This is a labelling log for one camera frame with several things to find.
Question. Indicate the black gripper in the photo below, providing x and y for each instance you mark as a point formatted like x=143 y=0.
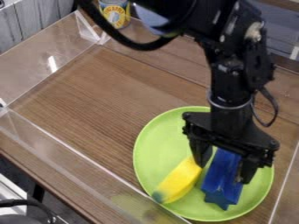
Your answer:
x=236 y=135

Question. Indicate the blue star-shaped block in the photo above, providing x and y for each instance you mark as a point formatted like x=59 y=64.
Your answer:
x=220 y=187

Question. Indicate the yellow toy banana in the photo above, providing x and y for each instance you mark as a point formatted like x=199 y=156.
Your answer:
x=177 y=182

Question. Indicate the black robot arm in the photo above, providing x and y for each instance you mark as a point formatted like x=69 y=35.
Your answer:
x=228 y=29

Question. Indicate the green plate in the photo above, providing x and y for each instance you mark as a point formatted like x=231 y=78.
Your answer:
x=160 y=149

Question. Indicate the yellow printed can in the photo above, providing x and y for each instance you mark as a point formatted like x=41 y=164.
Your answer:
x=116 y=12

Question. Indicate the clear acrylic enclosure wall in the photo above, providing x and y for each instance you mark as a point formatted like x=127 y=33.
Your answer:
x=79 y=99

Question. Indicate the clear acrylic corner bracket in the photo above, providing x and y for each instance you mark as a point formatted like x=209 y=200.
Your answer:
x=87 y=32

